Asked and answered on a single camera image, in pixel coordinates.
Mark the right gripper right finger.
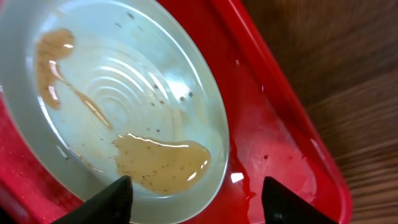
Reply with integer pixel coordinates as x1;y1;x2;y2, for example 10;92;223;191
261;176;338;224

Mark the white plate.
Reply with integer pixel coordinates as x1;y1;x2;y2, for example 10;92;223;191
1;0;229;223

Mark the red plastic tray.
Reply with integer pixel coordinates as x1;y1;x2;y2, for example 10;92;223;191
1;1;352;223

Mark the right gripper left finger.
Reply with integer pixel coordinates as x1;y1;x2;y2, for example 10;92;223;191
52;175;133;224

